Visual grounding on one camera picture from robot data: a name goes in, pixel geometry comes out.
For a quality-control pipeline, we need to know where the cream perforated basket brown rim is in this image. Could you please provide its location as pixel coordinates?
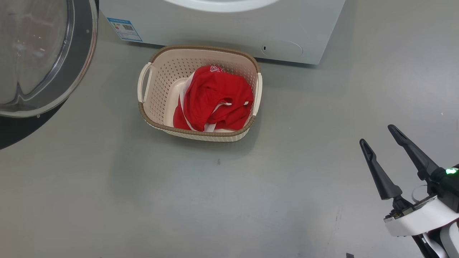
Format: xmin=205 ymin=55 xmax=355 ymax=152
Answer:
xmin=137 ymin=45 xmax=263 ymax=142

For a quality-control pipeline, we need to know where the red garment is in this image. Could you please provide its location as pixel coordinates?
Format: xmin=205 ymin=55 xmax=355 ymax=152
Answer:
xmin=173 ymin=65 xmax=254 ymax=132

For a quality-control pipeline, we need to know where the black round glass washer door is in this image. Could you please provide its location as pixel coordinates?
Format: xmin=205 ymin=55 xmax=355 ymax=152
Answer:
xmin=0 ymin=0 xmax=99 ymax=150

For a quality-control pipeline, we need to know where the blue energy label sticker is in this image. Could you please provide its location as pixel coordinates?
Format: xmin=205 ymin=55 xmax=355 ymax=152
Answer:
xmin=107 ymin=17 xmax=143 ymax=42

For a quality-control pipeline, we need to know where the white front-load washing machine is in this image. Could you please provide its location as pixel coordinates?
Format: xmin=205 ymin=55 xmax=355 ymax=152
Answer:
xmin=99 ymin=0 xmax=346 ymax=65

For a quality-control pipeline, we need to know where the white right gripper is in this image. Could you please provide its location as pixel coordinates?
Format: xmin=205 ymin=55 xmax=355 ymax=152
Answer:
xmin=359 ymin=124 xmax=459 ymax=237

